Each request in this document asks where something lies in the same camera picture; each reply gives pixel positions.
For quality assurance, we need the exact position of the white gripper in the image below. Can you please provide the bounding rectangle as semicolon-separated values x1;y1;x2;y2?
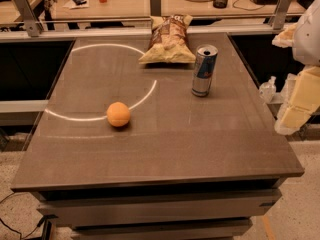
272;0;320;135

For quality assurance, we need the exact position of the redbull can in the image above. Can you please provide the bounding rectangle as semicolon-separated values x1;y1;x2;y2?
191;44;218;97

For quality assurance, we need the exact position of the black mesh cup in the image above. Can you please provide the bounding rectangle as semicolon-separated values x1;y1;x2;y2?
213;0;228;9

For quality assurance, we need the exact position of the chips bag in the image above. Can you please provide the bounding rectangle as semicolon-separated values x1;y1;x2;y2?
139;14;195;64

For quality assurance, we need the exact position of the grey drawer cabinet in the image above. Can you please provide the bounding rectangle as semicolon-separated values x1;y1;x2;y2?
38;178;281;240

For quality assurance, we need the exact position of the orange fruit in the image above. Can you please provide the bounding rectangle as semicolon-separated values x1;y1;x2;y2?
106;102;131;127

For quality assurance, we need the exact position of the wooden background desk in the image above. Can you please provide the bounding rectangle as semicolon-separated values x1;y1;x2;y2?
0;0;308;22

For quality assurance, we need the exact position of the metal railing frame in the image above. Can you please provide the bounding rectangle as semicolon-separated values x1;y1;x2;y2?
0;0;320;43

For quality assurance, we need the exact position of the black floor cable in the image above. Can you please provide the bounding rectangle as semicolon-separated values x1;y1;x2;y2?
0;192;51;240

